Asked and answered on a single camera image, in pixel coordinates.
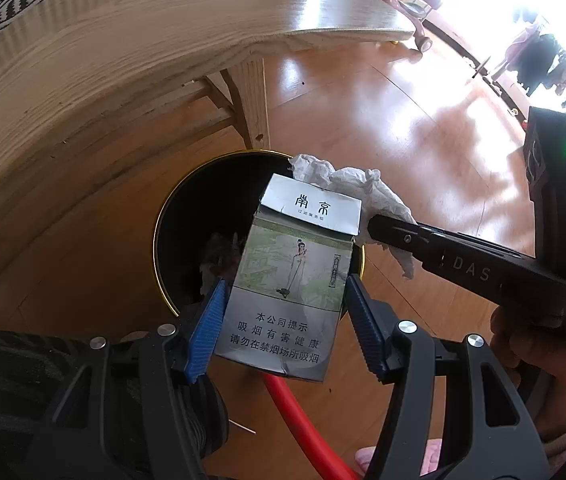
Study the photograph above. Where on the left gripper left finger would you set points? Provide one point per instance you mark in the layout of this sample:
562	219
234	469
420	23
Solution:
153	412

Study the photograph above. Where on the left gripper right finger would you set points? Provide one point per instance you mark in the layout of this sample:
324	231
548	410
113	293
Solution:
453	411

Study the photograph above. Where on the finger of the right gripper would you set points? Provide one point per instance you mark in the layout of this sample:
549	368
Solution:
444	252

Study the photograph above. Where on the white tissue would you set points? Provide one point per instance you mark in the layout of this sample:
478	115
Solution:
365	185

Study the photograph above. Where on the silver cigarette pack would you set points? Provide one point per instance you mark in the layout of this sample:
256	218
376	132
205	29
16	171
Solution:
285	302

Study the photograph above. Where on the black round trash bin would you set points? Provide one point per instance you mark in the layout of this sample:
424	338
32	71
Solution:
202	228

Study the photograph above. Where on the right hand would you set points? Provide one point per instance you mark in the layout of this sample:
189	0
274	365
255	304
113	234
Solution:
513	346

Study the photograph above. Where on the wooden table leg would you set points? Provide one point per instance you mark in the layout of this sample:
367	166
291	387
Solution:
241	91

